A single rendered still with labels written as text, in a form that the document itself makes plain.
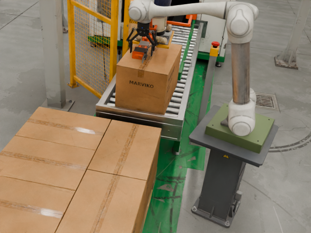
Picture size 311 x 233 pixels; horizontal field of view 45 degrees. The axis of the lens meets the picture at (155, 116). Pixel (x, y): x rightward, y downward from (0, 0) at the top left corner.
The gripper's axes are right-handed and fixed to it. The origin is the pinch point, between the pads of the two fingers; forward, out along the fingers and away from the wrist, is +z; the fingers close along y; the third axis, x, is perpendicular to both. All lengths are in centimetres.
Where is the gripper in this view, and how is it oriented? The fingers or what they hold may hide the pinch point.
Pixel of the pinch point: (141, 52)
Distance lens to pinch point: 244.4
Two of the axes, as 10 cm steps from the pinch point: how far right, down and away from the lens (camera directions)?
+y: -9.8, -1.7, 1.0
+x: -1.7, 5.3, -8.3
